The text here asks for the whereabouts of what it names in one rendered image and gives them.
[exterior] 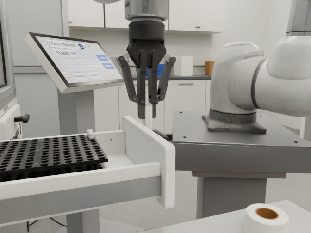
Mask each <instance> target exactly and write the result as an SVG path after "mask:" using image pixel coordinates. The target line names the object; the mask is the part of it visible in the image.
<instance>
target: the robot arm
mask: <svg viewBox="0 0 311 233"><path fill-rule="evenodd" d="M124 6H125V19H126V20H128V21H131V22H130V23H129V24H128V30H129V44H128V47H127V49H126V52H125V53H124V54H122V55H121V56H117V58H116V60H117V62H118V64H119V65H120V67H121V69H122V73H123V77H124V81H125V85H126V89H127V93H128V97H129V100H130V101H132V102H135V103H137V111H138V118H139V119H141V120H142V124H143V125H144V126H146V127H147V128H149V129H150V130H152V119H153V118H156V105H157V104H158V102H160V101H163V100H164V99H165V95H166V91H167V87H168V82H169V77H170V74H171V69H172V66H173V65H174V63H175V62H176V57H174V56H173V57H172V56H171V55H169V54H168V53H167V50H166V48H165V45H164V41H165V24H164V23H163V21H166V20H167V19H168V0H124ZM129 57H130V58H131V60H132V61H133V63H134V64H135V65H136V72H137V95H136V91H135V87H134V83H133V79H132V75H131V70H130V67H129V64H128V63H129V62H130V60H129ZM162 59H163V63H164V64H163V67H162V72H161V76H160V80H159V85H158V89H157V72H158V65H159V63H160V62H161V60H162ZM146 67H147V71H148V101H149V102H146V82H145V73H146ZM257 109H262V110H267V111H269V112H273V113H278V114H282V115H288V116H294V117H311V0H291V4H290V11H289V17H288V24H287V30H286V36H285V37H282V38H281V39H280V40H279V41H278V42H277V43H276V44H275V46H274V49H273V51H272V53H271V55H270V57H269V58H267V57H264V51H263V50H262V48H261V47H260V46H259V45H257V44H255V43H254V42H234V43H227V44H225V45H224V46H223V47H222V48H221V49H220V51H219V53H218V55H217V57H216V59H215V62H214V65H213V69H212V74H211V85H210V109H209V114H204V115H202V119H203V120H204V121H205V123H206V125H207V126H208V131H210V132H238V133H257V134H266V131H267V129H266V128H265V127H263V126H261V125H260V124H259V123H258V122H257V120H256V118H257Z"/></svg>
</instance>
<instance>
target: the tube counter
mask: <svg viewBox="0 0 311 233"><path fill-rule="evenodd" d="M70 53H71V54H72V55H73V57H85V58H95V56H94V55H93V53H92V52H86V51H74V50H70Z"/></svg>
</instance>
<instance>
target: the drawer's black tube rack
mask: <svg viewBox="0 0 311 233"><path fill-rule="evenodd" d="M96 158H97V156H95V155H94V153H93V150H92V148H91V145H90V144H89V142H88V140H87V136H86V135H74V136H64V137H53V138H42V139H31V140H20V141H5V142H0V182H7V181H14V180H22V179H29V178H38V177H46V176H53V175H60V174H67V173H74V172H84V171H91V170H98V169H105V167H104V165H103V163H97V159H96Z"/></svg>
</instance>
